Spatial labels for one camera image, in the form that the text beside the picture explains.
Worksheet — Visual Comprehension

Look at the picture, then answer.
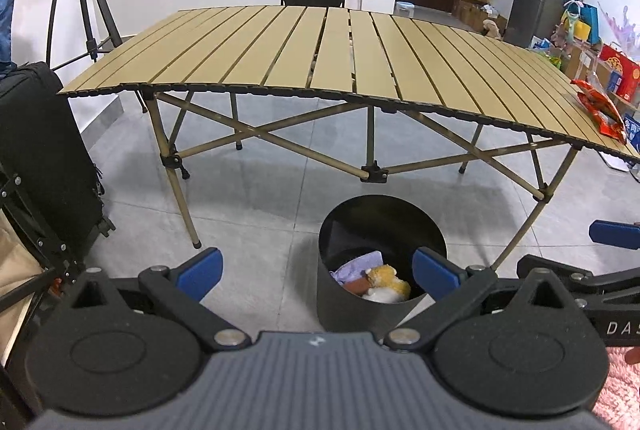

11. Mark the white and yellow plush dog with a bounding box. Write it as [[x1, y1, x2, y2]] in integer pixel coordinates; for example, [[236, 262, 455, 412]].
[[362, 264, 411, 304]]

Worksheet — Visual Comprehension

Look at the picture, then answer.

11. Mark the orange scrub sponge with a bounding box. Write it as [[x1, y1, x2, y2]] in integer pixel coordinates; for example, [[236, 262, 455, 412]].
[[343, 277, 371, 297]]

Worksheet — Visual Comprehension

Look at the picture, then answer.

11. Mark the purple knit cloth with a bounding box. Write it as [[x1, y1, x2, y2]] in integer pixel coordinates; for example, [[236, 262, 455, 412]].
[[331, 250, 383, 285]]

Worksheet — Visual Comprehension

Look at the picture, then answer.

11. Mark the black round trash bin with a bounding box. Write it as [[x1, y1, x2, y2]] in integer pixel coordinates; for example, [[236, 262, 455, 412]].
[[317, 195, 447, 339]]

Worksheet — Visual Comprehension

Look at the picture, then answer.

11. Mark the pink fuzzy sleeve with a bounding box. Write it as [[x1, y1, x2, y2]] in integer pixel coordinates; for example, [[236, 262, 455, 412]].
[[592, 346, 640, 430]]

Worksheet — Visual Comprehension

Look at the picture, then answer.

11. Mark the red snack bag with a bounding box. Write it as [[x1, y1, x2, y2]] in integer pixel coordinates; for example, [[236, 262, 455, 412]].
[[570, 79, 627, 144]]

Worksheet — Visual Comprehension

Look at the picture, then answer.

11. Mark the black suitcase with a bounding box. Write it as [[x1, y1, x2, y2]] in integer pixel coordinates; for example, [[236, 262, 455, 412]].
[[1, 62, 115, 261]]

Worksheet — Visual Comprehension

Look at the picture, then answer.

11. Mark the cardboard box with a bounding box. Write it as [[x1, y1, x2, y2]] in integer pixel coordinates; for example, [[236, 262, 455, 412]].
[[562, 46, 612, 89]]

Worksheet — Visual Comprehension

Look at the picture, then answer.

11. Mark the tan folding slat table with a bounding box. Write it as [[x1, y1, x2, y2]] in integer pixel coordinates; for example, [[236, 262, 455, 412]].
[[62, 5, 639, 245]]

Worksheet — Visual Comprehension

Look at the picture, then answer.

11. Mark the blue pet feeder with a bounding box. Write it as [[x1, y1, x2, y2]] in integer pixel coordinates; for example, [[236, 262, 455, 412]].
[[394, 1, 416, 18]]

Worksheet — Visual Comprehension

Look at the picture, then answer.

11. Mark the blue cushion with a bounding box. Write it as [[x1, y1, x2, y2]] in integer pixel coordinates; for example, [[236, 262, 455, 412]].
[[0, 0, 16, 78]]

